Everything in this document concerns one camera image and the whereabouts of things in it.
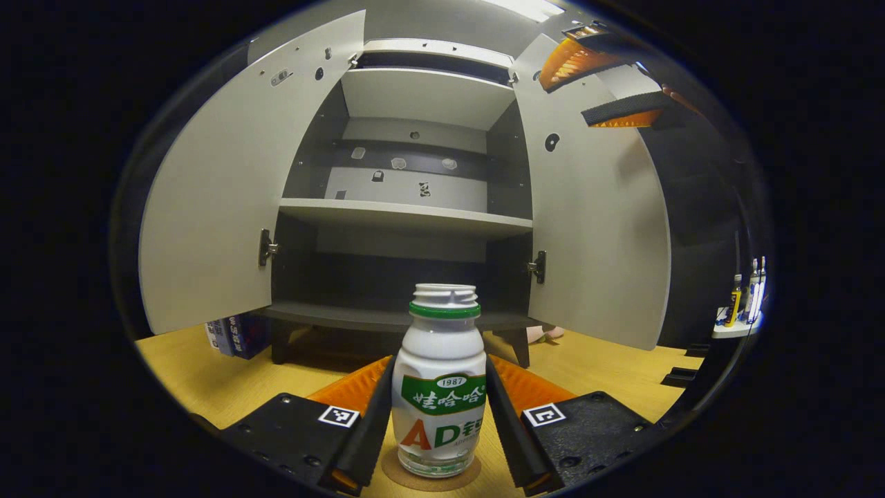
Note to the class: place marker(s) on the white slim bottle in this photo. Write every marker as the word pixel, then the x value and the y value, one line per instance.
pixel 755 290

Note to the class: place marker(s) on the round brown coaster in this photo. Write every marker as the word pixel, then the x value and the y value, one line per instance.
pixel 429 485

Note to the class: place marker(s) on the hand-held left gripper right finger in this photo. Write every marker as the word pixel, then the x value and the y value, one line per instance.
pixel 511 436

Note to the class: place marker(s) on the grey cabinet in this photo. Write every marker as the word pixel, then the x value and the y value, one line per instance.
pixel 408 214

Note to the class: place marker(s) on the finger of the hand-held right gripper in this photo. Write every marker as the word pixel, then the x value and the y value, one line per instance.
pixel 574 62
pixel 622 109

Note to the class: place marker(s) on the small white shelf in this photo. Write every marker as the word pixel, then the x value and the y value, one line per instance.
pixel 736 330

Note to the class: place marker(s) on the pink plush toy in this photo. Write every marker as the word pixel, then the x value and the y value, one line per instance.
pixel 543 335

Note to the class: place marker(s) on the black stand base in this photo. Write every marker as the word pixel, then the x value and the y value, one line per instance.
pixel 684 377

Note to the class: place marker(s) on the white bottle with green label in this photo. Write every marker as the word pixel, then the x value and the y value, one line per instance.
pixel 439 360

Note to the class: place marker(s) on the grey cabinet door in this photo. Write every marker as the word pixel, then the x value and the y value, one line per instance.
pixel 228 194
pixel 594 228

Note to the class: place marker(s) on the dark bottle with yellow label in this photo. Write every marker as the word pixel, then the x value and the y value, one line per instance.
pixel 734 303

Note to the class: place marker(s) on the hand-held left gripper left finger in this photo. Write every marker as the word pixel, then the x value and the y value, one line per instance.
pixel 366 436

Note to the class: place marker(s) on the blue and white box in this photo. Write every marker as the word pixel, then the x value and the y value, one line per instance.
pixel 231 335

